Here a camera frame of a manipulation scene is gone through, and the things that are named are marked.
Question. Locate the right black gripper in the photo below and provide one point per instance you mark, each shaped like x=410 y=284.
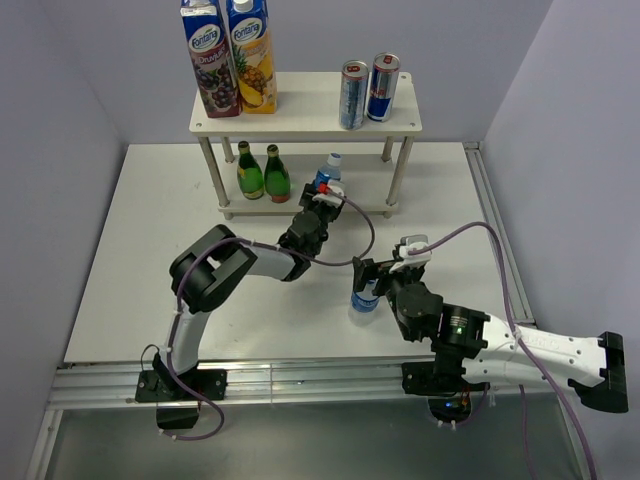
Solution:
x=369 y=269

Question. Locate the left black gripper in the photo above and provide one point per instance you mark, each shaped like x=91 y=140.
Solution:
x=306 y=200

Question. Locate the Pocari water bottle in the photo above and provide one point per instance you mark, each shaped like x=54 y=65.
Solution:
x=363 y=305
x=330 y=170

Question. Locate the green glass bottle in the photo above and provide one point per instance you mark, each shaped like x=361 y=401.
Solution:
x=276 y=177
x=249 y=174

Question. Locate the silver energy can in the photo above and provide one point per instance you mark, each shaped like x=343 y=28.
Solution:
x=354 y=82

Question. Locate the Red Bull can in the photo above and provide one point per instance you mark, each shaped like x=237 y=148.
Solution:
x=384 y=78

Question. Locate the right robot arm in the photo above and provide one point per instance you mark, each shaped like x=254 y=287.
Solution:
x=474 y=350

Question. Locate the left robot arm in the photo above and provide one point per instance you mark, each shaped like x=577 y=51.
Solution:
x=206 y=274

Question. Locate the white two-tier shelf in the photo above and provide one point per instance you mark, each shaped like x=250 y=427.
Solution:
x=305 y=127

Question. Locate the pineapple juice carton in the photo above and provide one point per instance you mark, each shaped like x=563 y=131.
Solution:
x=253 y=55

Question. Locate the grape juice carton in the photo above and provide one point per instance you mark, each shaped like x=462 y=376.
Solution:
x=211 y=58

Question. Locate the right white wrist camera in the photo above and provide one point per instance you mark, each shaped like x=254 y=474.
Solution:
x=411 y=252

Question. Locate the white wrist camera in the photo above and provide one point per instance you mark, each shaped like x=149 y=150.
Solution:
x=331 y=193
x=411 y=252

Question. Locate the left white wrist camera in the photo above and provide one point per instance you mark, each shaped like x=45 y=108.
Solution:
x=331 y=193

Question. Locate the aluminium front rail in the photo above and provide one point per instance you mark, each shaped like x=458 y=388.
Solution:
x=316 y=419

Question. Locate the aluminium side rail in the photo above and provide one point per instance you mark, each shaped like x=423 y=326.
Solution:
x=517 y=296

